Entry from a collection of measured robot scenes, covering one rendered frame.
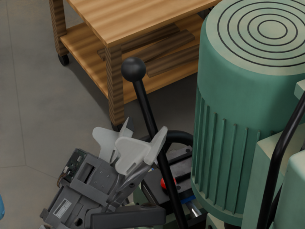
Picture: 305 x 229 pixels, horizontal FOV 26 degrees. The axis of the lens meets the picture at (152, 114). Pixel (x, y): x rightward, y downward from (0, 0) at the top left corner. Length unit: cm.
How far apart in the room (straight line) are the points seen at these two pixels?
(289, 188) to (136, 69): 30
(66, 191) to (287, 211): 34
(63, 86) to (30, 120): 24
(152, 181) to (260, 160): 49
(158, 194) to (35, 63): 185
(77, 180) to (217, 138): 20
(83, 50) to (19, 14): 62
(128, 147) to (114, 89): 159
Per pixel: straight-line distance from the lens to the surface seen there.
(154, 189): 127
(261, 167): 82
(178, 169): 131
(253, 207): 89
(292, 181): 68
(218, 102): 83
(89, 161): 91
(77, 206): 94
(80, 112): 280
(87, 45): 283
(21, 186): 258
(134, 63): 89
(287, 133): 62
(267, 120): 82
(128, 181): 91
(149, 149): 90
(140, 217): 96
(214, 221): 116
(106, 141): 101
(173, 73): 268
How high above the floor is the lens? 203
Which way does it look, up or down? 47 degrees down
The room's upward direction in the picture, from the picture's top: straight up
